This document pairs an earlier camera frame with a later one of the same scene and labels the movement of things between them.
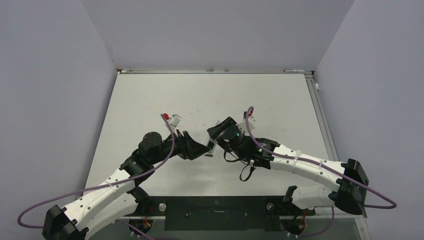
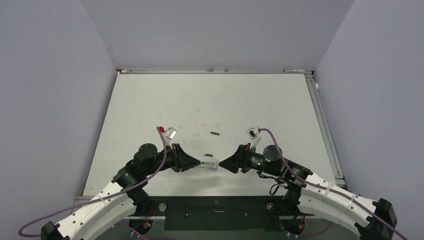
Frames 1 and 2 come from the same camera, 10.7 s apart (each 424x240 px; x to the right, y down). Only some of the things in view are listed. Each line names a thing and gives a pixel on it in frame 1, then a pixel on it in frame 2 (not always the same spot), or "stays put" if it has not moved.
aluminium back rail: x=169 y=71 stays put
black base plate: x=219 y=213 stays put
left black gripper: x=189 y=148 -> x=182 y=161
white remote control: x=211 y=142 -> x=211 y=164
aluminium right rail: x=330 y=138 stays put
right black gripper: x=214 y=132 -> x=239 y=159
